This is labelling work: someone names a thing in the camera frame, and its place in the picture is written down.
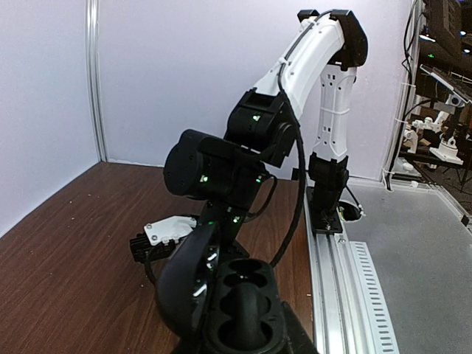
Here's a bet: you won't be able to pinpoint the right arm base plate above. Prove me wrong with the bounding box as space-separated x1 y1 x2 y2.
305 187 343 236

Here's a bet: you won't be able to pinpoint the perforated grey floor panel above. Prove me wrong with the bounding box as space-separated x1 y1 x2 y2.
345 178 471 353

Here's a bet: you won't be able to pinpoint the right black camera cable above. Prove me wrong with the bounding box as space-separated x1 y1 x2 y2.
143 10 347 287

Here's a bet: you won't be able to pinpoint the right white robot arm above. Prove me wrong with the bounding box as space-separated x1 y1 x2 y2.
159 10 368 248

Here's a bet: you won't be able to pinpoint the background white robot parts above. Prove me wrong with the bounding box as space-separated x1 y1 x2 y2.
403 91 471 167

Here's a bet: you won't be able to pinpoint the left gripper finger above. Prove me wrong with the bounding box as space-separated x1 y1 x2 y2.
282 302 319 354

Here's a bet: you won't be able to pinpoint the black earbud charging case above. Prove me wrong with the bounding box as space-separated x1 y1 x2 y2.
156 222 289 353

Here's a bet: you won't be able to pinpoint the front aluminium rail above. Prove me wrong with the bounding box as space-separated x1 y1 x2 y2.
304 176 403 354

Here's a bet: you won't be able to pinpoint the left aluminium frame post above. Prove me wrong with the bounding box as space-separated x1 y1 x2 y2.
85 0 108 162

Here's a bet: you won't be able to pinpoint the right circuit board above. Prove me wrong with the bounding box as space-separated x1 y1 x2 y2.
338 201 365 221

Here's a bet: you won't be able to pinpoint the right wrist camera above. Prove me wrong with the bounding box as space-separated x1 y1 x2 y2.
129 215 198 264

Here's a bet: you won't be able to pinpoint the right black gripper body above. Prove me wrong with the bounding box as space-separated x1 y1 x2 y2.
198 201 249 260

